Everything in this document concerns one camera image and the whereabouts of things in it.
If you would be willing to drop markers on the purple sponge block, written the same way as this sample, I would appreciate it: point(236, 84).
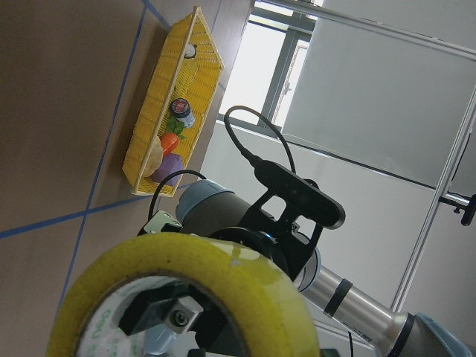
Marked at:
point(170, 164)

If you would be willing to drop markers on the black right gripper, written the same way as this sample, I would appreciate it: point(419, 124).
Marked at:
point(180, 307)

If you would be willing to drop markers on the croissant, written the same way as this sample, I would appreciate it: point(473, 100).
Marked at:
point(155, 158)

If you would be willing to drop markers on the yellow plastic basket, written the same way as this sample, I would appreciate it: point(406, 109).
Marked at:
point(195, 80)

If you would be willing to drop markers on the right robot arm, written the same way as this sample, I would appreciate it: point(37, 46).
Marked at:
point(206, 207)

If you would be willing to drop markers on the panda figurine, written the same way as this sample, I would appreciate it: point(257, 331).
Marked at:
point(190, 51)

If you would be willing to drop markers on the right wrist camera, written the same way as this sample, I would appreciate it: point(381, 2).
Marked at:
point(299, 194)

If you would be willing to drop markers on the yellow tape roll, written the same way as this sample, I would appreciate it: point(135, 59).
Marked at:
point(266, 310)

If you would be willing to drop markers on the toy carrot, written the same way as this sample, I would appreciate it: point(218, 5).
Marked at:
point(172, 135)

